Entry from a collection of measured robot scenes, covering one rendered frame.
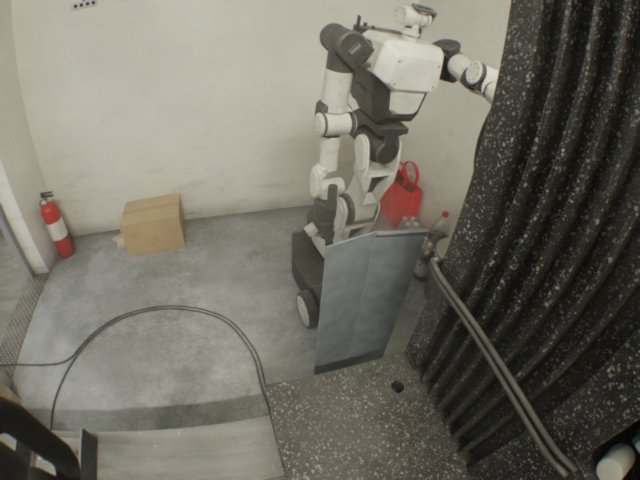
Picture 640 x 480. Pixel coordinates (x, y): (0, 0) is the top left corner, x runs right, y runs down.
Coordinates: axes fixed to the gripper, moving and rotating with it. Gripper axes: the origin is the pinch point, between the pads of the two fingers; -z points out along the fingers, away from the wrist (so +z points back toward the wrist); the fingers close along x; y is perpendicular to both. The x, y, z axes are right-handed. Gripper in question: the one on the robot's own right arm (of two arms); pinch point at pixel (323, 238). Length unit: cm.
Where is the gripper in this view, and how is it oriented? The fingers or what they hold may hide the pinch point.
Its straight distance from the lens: 132.7
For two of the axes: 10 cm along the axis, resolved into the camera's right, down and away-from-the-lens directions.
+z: 0.5, -8.1, -5.8
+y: 9.2, -1.9, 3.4
